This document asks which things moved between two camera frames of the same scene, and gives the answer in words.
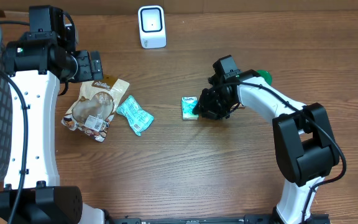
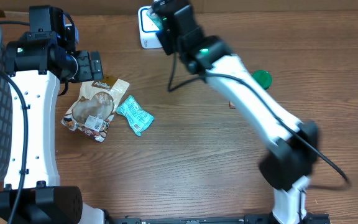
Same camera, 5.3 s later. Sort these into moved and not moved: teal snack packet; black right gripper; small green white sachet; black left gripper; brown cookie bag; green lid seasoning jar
Moved: black right gripper; small green white sachet
Not moved: black left gripper; teal snack packet; brown cookie bag; green lid seasoning jar
